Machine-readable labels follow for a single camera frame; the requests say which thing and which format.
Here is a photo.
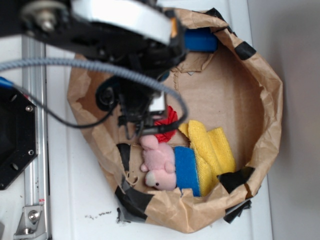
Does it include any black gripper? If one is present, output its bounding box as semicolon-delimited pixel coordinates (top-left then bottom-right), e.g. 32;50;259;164
96;53;175;135

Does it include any robot arm black silver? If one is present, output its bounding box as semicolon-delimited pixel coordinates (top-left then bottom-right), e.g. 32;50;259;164
0;0;188;136

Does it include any red crumpled paper flower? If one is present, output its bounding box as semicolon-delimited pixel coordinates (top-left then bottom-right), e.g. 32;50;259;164
154;105;178;143

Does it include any pink plush pig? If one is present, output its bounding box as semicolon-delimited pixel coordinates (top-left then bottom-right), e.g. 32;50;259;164
140;135;177;191

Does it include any blue sponge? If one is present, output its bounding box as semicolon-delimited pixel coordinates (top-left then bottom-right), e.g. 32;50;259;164
174;146;201;197

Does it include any yellow microfiber cloth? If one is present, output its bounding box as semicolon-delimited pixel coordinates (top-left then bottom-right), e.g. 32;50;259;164
178;120;237;197

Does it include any blue plastic bottle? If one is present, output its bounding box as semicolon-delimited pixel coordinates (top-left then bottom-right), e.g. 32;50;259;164
184;27;218;53

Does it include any brown paper bag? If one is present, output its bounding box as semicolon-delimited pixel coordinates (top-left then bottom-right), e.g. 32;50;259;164
82;9;283;233

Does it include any black cable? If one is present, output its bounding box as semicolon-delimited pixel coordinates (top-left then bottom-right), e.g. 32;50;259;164
9;84;189;130

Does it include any aluminium extrusion rail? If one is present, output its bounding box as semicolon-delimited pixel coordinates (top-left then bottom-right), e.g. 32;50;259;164
21;34;52;240

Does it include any black octagonal mount plate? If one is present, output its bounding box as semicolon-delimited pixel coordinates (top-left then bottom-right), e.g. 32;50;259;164
0;88;38;191

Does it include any grey braided cable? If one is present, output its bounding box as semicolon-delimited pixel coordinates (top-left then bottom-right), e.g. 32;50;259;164
0;57;189;118

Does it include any metal corner bracket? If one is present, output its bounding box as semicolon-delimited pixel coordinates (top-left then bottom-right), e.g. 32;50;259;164
13;205;47;240

